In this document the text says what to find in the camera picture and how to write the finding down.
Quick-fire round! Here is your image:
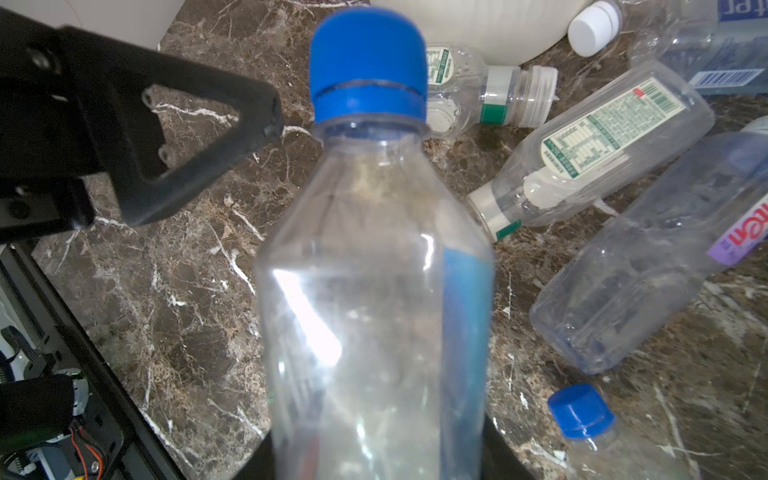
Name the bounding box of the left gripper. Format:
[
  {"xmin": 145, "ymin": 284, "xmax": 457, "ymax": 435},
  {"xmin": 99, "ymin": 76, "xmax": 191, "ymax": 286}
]
[{"xmin": 1, "ymin": 8, "xmax": 284, "ymax": 243}]

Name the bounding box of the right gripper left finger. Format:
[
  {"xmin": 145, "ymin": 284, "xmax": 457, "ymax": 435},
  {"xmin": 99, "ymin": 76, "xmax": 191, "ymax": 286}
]
[{"xmin": 233, "ymin": 431, "xmax": 276, "ymax": 480}]

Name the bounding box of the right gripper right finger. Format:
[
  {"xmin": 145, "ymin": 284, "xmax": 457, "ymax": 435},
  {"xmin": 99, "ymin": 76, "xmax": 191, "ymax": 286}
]
[{"xmin": 482, "ymin": 416, "xmax": 535, "ymax": 480}]

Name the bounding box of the Pepsi bottle blue cap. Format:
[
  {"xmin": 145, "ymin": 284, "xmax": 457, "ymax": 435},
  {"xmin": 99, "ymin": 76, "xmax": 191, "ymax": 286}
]
[{"xmin": 547, "ymin": 384, "xmax": 691, "ymax": 479}]

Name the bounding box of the clear bottle blue cap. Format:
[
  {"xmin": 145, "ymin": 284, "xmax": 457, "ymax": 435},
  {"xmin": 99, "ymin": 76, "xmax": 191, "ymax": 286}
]
[{"xmin": 255, "ymin": 7, "xmax": 495, "ymax": 479}]

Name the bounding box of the clear bottle pale green cap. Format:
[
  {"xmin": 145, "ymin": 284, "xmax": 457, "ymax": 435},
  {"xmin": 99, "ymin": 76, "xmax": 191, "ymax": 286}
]
[{"xmin": 466, "ymin": 61, "xmax": 716, "ymax": 242}]

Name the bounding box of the clear bottle purple label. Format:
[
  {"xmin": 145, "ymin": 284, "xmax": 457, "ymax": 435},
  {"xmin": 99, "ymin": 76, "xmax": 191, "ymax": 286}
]
[{"xmin": 529, "ymin": 117, "xmax": 767, "ymax": 374}]

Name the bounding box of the clear bottle green ring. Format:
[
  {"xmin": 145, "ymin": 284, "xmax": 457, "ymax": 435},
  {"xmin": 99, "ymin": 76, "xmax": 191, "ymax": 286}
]
[{"xmin": 422, "ymin": 43, "xmax": 559, "ymax": 140}]

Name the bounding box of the white plastic waste bin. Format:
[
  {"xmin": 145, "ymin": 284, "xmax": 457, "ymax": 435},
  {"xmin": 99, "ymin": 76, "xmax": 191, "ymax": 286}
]
[{"xmin": 370, "ymin": 0, "xmax": 592, "ymax": 65}]

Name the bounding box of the clear crushed bottle white cap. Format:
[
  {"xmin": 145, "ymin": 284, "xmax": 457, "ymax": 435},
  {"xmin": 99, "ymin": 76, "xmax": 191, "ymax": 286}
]
[{"xmin": 568, "ymin": 0, "xmax": 659, "ymax": 58}]

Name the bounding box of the soda water bottle blue cap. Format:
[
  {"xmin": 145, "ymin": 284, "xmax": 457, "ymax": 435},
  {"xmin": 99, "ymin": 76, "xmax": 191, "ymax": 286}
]
[{"xmin": 628, "ymin": 0, "xmax": 767, "ymax": 95}]

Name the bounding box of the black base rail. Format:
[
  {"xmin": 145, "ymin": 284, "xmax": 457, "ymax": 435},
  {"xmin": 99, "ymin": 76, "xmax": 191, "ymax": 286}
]
[{"xmin": 1, "ymin": 244, "xmax": 184, "ymax": 479}]

